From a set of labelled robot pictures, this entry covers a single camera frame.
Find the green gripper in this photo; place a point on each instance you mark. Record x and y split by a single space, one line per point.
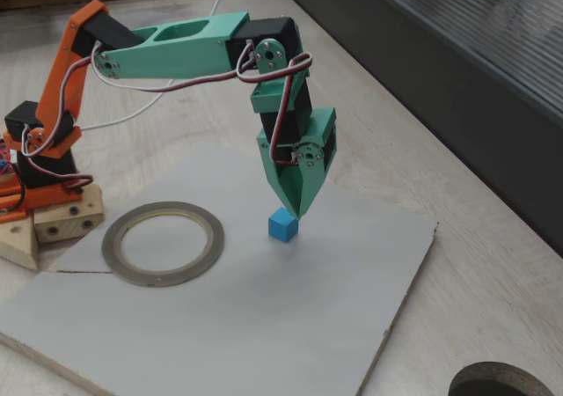
294 184

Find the blue cube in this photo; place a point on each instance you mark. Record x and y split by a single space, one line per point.
279 229

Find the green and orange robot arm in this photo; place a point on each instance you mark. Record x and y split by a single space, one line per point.
184 53

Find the white laminated board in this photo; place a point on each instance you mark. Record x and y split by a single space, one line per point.
264 308

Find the ribbed glass desk partition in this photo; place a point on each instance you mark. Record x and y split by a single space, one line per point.
440 83

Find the red controller circuit board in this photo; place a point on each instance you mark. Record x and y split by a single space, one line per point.
5 158

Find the wooden arm base mount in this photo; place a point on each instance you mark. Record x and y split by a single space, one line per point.
66 224

